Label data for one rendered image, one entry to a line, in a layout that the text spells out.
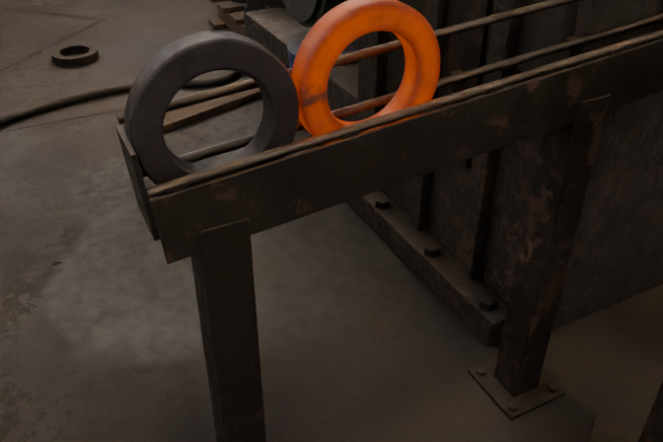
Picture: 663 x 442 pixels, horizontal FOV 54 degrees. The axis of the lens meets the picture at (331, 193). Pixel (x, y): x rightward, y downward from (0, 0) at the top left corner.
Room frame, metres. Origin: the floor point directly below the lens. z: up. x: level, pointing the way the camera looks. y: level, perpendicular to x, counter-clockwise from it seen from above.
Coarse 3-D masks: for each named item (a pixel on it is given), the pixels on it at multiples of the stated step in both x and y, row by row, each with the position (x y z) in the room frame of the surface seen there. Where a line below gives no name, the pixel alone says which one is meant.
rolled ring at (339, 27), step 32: (352, 0) 0.72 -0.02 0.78; (384, 0) 0.72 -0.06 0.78; (320, 32) 0.69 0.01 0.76; (352, 32) 0.70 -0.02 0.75; (416, 32) 0.73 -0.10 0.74; (320, 64) 0.68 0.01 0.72; (416, 64) 0.74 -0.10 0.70; (320, 96) 0.68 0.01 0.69; (416, 96) 0.74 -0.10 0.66; (320, 128) 0.68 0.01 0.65
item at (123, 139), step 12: (120, 132) 0.61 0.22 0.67; (120, 144) 0.63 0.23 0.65; (132, 156) 0.57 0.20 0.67; (132, 168) 0.58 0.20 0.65; (132, 180) 0.61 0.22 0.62; (144, 192) 0.57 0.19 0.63; (144, 204) 0.57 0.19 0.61; (144, 216) 0.60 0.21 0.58; (156, 228) 0.57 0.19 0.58; (156, 240) 0.57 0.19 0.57
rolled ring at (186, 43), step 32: (224, 32) 0.66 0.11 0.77; (160, 64) 0.61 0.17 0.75; (192, 64) 0.62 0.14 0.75; (224, 64) 0.63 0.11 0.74; (256, 64) 0.65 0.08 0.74; (128, 96) 0.61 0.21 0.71; (160, 96) 0.60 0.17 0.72; (288, 96) 0.66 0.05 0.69; (128, 128) 0.59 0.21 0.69; (160, 128) 0.60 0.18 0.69; (288, 128) 0.66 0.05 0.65; (160, 160) 0.60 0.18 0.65; (224, 160) 0.66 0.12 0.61
